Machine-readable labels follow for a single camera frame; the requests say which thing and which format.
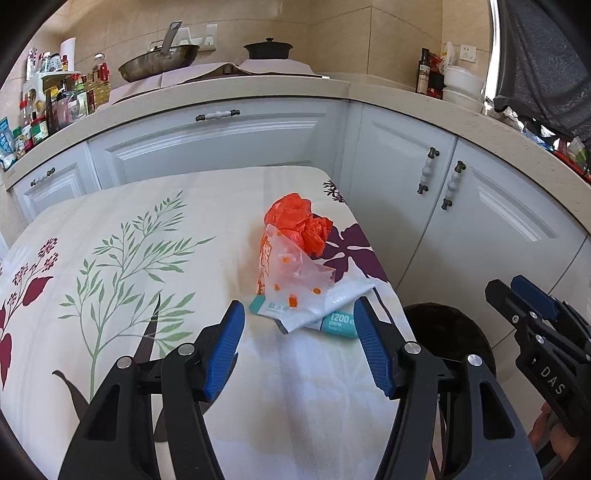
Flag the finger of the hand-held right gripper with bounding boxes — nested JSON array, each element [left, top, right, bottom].
[[510, 275, 591, 333], [485, 279, 561, 352]]

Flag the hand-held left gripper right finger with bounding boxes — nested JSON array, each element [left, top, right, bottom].
[[353, 296, 541, 480]]

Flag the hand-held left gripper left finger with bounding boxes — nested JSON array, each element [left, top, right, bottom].
[[58, 300, 245, 480]]

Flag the white teal sachet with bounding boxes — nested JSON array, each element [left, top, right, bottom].
[[249, 295, 296, 320], [276, 279, 377, 340]]

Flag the clear orange-printed wrapper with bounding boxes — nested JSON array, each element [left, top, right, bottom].
[[255, 224, 338, 315]]

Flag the orange plastic bag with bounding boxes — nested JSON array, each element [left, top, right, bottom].
[[264, 193, 334, 259]]

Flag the person's right hand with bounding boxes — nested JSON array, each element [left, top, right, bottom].
[[529, 402, 580, 467]]

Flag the white cabinet door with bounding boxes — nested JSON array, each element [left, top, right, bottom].
[[88, 99, 347, 188], [402, 138, 591, 352], [339, 104, 458, 287], [11, 159, 100, 222]]

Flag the floral tablecloth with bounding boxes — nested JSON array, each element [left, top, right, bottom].
[[0, 165, 407, 480]]

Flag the pile of colourful packets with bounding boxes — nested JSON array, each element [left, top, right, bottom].
[[522, 117, 591, 178]]

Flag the beige speckled countertop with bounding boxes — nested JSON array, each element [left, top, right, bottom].
[[0, 74, 591, 222]]

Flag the stacked white bowls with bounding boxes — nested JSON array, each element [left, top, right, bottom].
[[442, 65, 488, 114]]

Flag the red seasoning packet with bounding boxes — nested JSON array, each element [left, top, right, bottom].
[[427, 53, 446, 100]]

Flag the dark grey cloth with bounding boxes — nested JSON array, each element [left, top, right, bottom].
[[492, 0, 591, 139]]

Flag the dark oil bottle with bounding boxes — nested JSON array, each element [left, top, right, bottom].
[[417, 47, 431, 95]]

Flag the pale stove cover cloth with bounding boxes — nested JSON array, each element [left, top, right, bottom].
[[108, 59, 324, 104]]

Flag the cluster of condiment bottles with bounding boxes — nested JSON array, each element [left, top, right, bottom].
[[0, 48, 114, 169]]

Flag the steel wok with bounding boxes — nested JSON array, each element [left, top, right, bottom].
[[118, 21, 200, 84]]

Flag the black lidded pot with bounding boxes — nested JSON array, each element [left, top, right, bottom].
[[243, 38, 294, 61]]

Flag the paper towel roll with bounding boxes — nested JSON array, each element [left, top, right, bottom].
[[60, 38, 77, 72]]

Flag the white wall rack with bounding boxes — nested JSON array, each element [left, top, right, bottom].
[[175, 25, 218, 51]]

